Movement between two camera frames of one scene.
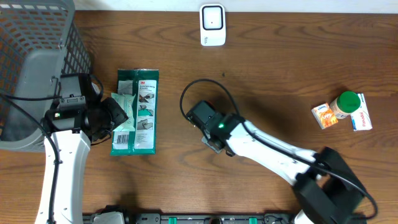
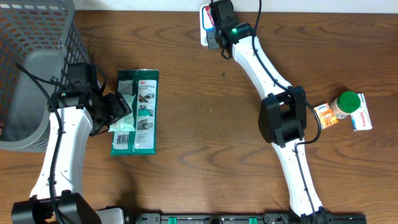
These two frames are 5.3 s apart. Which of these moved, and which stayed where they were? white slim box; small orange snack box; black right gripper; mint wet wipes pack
Moved: black right gripper
Stayed: small orange snack box; mint wet wipes pack; white slim box
